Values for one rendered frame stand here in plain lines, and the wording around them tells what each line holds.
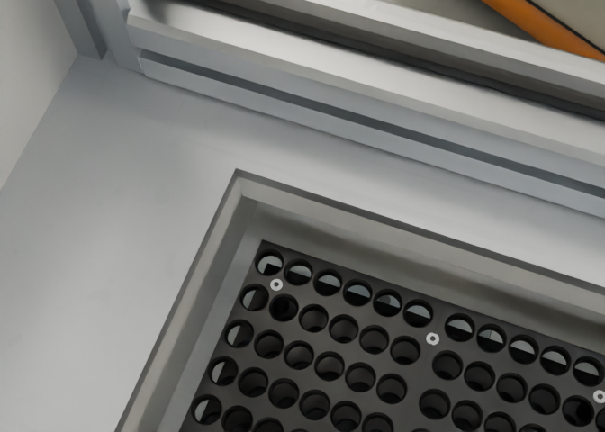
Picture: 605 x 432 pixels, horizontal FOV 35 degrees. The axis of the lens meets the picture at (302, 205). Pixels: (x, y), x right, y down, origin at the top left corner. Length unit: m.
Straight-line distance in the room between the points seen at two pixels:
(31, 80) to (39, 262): 0.08
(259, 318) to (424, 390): 0.08
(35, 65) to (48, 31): 0.02
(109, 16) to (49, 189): 0.08
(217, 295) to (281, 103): 0.14
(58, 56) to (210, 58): 0.08
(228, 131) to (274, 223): 0.11
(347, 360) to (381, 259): 0.10
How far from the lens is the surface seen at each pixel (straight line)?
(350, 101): 0.38
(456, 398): 0.42
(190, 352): 0.49
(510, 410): 0.42
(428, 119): 0.37
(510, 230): 0.40
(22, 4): 0.40
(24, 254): 0.41
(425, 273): 0.50
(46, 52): 0.43
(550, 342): 0.43
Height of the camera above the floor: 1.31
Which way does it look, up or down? 64 degrees down
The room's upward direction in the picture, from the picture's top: 7 degrees counter-clockwise
